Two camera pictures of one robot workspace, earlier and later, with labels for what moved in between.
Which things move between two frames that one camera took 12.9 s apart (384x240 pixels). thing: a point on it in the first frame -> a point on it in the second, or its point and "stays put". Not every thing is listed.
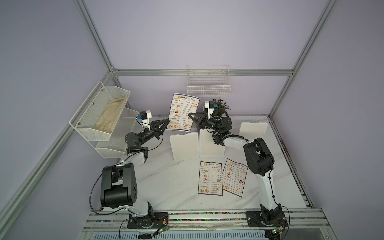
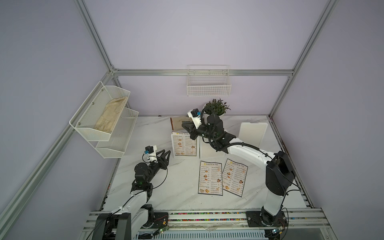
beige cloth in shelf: (108, 119) stays put
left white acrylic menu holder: (185, 146) stays put
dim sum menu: (182, 106) -> (183, 144)
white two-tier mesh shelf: (102, 120) stays put
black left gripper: (156, 130) -> (163, 164)
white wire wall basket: (208, 80) stays put
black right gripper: (202, 123) -> (194, 131)
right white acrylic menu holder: (253, 131) stays put
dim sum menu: (234, 176) stays put
